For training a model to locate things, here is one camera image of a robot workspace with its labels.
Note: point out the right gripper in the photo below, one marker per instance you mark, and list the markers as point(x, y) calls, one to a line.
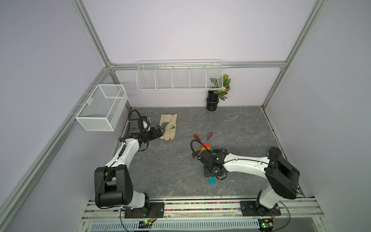
point(206, 174)

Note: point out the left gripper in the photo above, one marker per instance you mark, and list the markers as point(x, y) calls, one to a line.
point(154, 135)

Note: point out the red rectangular block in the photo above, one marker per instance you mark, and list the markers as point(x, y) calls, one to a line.
point(206, 145)

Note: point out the short teal block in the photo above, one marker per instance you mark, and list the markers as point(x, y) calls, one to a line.
point(212, 181)

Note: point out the purple triangle block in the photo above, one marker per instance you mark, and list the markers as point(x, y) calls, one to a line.
point(210, 134)

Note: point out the reddish brown triangle block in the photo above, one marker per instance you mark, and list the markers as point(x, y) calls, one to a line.
point(197, 137)

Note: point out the dark brown triangle block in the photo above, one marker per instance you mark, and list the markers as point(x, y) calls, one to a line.
point(195, 154)

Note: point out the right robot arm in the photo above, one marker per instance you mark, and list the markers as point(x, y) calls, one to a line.
point(282, 176)

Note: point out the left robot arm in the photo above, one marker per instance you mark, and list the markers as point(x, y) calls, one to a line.
point(113, 185)

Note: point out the beige work glove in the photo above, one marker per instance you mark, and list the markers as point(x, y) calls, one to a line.
point(168, 123)

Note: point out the black vase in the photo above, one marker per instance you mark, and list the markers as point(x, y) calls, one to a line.
point(212, 101)

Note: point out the green artificial plant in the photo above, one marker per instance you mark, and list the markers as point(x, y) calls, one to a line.
point(221, 86)

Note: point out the green circuit board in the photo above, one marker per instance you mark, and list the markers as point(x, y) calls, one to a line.
point(266, 225)

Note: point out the small black controller board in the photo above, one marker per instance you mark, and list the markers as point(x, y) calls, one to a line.
point(147, 224)

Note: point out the small white wire basket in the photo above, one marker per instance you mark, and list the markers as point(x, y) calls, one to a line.
point(103, 108)

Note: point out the long white wire shelf basket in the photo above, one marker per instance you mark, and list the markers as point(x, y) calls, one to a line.
point(177, 75)

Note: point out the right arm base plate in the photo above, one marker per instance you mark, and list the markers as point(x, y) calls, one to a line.
point(249, 209)

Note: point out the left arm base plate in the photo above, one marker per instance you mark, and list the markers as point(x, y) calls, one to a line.
point(151, 210)

